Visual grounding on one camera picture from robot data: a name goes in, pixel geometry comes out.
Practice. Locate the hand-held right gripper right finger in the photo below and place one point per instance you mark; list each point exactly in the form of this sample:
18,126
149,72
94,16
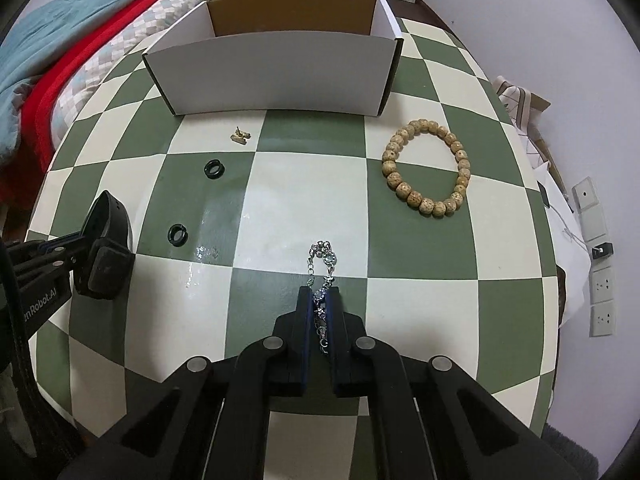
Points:
336,332

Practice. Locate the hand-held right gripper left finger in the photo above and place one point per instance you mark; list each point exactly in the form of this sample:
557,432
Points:
304,332

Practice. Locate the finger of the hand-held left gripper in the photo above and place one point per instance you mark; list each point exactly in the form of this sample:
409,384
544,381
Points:
50,246
47,266

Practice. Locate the white cardboard box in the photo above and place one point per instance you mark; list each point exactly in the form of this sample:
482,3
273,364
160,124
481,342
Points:
275,75

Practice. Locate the small clear crystal trinket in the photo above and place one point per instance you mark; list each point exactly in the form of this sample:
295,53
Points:
207,252

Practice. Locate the green white checkered tablecloth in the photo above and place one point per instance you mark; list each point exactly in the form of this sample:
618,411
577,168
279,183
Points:
310,200

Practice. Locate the red blanket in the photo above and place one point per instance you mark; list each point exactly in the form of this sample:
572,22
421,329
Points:
65,67

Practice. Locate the light blue blanket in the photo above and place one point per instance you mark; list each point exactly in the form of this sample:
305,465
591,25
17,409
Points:
60,25

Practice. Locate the white striped paper bag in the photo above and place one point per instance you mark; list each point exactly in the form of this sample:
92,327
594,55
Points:
565,260

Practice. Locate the grey white checkered quilt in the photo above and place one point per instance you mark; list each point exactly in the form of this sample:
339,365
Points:
150,15

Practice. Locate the grey fuzzy mat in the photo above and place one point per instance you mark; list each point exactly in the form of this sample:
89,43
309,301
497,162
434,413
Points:
567,452

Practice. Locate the black plug adapter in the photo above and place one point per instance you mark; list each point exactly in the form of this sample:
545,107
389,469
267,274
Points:
602,250

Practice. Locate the brown cardboard piece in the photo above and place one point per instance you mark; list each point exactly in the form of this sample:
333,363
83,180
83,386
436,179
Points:
537,102

